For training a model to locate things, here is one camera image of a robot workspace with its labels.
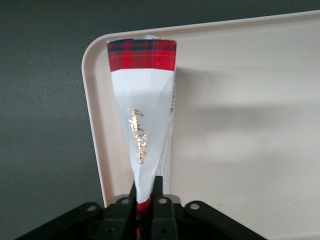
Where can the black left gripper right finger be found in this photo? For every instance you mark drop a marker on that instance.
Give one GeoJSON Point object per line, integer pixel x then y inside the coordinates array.
{"type": "Point", "coordinates": [162, 217]}

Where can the cream plastic tray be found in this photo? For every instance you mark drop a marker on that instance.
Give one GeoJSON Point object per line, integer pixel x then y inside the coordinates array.
{"type": "Point", "coordinates": [237, 125]}

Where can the red tartan cookie box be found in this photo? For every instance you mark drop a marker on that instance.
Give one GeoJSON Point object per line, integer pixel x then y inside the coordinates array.
{"type": "Point", "coordinates": [145, 105]}

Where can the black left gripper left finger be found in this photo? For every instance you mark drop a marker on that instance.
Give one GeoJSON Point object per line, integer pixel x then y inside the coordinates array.
{"type": "Point", "coordinates": [120, 217]}

